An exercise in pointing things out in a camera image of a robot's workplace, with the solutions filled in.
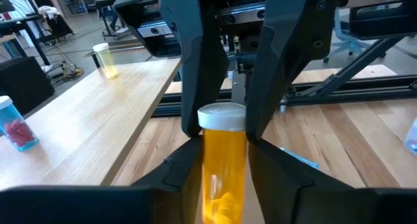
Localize black aluminium table frame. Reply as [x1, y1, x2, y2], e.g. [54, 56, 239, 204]
[152, 36, 417, 117]

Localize black background table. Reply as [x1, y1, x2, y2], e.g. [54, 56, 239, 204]
[0, 8, 51, 66]

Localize pale blue office chair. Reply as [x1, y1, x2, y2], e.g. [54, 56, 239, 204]
[322, 8, 388, 64]

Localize blue bottle with pink pills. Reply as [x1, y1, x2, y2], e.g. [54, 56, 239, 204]
[0, 95, 40, 152]

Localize black floor cabinet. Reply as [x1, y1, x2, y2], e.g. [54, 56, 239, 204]
[0, 56, 55, 117]

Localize clear pill bottle white cap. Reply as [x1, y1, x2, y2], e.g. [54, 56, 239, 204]
[403, 117, 417, 156]

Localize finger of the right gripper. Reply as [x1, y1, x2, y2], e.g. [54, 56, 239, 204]
[158, 0, 229, 137]
[246, 0, 339, 143]

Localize tangled floor cables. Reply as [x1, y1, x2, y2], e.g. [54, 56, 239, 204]
[44, 41, 85, 85]

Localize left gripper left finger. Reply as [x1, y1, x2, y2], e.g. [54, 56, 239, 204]
[130, 135, 205, 224]

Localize black draped chair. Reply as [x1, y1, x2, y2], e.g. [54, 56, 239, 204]
[45, 14, 74, 44]

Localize white cloth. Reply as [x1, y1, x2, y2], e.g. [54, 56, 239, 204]
[38, 5, 62, 20]

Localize pale yellow pill bottle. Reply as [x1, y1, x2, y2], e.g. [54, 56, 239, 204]
[92, 42, 120, 80]

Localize blue pill bottle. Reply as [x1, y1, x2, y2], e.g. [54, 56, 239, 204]
[279, 147, 320, 170]

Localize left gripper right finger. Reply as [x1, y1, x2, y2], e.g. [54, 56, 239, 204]
[248, 141, 353, 224]

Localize amber pill bottle white cap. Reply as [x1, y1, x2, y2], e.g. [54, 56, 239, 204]
[197, 102, 248, 224]

